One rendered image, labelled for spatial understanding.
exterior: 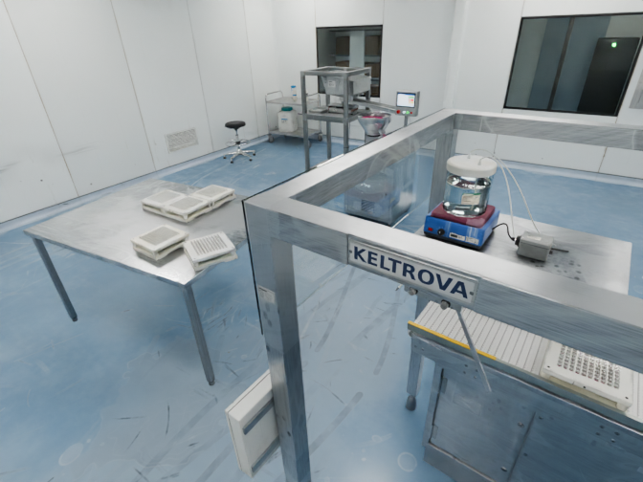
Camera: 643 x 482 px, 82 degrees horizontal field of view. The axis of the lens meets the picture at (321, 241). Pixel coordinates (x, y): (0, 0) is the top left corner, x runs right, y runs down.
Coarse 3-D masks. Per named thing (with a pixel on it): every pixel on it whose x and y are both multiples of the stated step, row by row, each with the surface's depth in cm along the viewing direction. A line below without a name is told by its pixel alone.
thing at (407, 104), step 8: (400, 96) 382; (408, 96) 378; (416, 96) 374; (400, 104) 386; (408, 104) 382; (416, 104) 378; (400, 112) 390; (408, 112) 385; (416, 112) 383; (408, 120) 395
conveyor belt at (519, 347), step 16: (432, 304) 166; (416, 320) 158; (432, 320) 157; (448, 320) 157; (480, 320) 156; (496, 320) 156; (448, 336) 149; (464, 336) 149; (480, 336) 149; (496, 336) 148; (512, 336) 148; (528, 336) 148; (496, 352) 141; (512, 352) 141; (528, 352) 140; (544, 352) 140; (528, 368) 134; (640, 384) 127; (640, 400) 121; (640, 416) 117
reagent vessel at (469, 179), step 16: (448, 160) 123; (464, 160) 122; (480, 160) 116; (448, 176) 122; (464, 176) 116; (480, 176) 115; (448, 192) 123; (464, 192) 119; (480, 192) 118; (448, 208) 125; (464, 208) 121; (480, 208) 121
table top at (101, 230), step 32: (128, 192) 310; (192, 192) 305; (64, 224) 261; (96, 224) 260; (128, 224) 258; (160, 224) 257; (192, 224) 255; (224, 224) 253; (96, 256) 225; (128, 256) 220
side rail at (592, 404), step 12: (408, 324) 152; (432, 336) 146; (456, 348) 141; (480, 360) 137; (492, 360) 134; (516, 372) 130; (528, 372) 128; (540, 384) 126; (552, 384) 124; (564, 396) 123; (576, 396) 120; (600, 408) 117; (612, 408) 115; (624, 420) 114; (636, 420) 112
